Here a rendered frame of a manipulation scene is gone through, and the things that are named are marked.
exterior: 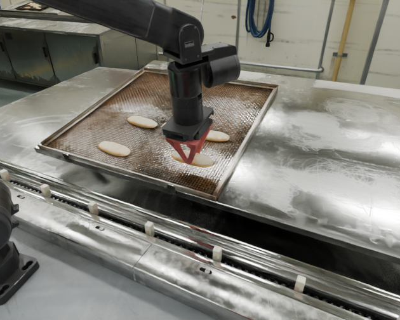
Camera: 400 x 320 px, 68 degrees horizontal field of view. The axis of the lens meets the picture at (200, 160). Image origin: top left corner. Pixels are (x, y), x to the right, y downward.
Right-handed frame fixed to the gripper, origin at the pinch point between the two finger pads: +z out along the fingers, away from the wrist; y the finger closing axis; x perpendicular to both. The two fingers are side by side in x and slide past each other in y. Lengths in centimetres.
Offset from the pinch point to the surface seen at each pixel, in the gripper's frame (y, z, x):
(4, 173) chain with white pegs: -15.8, 6.4, 43.1
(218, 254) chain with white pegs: -16.6, 5.7, -12.7
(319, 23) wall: 349, 68, 10
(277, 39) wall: 346, 89, 56
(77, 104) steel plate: 34, 19, 71
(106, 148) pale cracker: -0.6, 4.3, 23.6
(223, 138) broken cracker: 13.0, 3.9, -1.9
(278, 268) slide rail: -14.1, 7.3, -22.5
